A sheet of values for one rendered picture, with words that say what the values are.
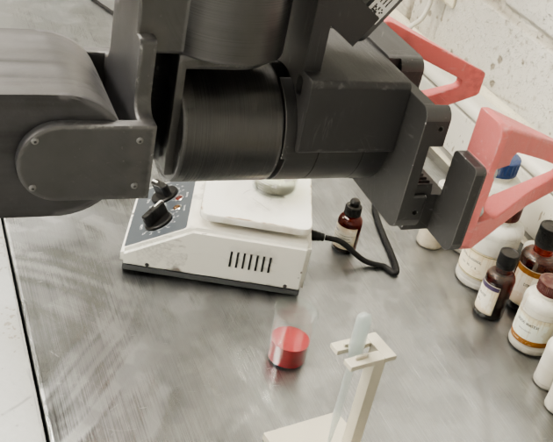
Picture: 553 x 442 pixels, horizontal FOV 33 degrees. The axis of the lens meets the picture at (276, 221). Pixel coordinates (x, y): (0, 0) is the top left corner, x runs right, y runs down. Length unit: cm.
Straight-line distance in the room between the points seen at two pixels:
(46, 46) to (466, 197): 20
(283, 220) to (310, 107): 57
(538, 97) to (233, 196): 47
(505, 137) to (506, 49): 92
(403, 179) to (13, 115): 18
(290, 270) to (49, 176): 62
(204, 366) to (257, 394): 6
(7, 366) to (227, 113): 53
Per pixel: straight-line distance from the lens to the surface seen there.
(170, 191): 104
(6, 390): 86
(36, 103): 37
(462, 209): 43
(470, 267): 110
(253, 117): 41
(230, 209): 97
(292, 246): 97
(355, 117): 42
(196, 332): 94
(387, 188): 45
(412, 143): 43
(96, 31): 160
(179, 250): 98
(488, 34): 137
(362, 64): 44
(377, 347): 77
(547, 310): 100
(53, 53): 41
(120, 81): 41
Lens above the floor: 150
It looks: 32 degrees down
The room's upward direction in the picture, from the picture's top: 12 degrees clockwise
